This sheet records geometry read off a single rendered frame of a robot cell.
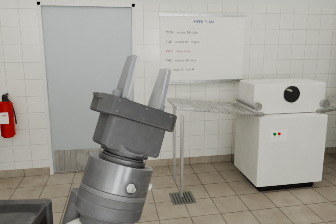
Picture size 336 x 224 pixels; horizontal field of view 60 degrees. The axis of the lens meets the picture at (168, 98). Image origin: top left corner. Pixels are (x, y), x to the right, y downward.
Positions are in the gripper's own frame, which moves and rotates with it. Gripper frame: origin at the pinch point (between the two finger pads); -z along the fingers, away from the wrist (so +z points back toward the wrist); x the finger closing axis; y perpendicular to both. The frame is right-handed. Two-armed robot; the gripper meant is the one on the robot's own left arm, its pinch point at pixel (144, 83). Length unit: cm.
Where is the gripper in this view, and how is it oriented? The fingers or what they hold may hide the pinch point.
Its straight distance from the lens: 40.7
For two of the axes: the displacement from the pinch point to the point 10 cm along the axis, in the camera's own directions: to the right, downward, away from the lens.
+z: -2.6, 9.6, -1.3
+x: -8.1, -2.9, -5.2
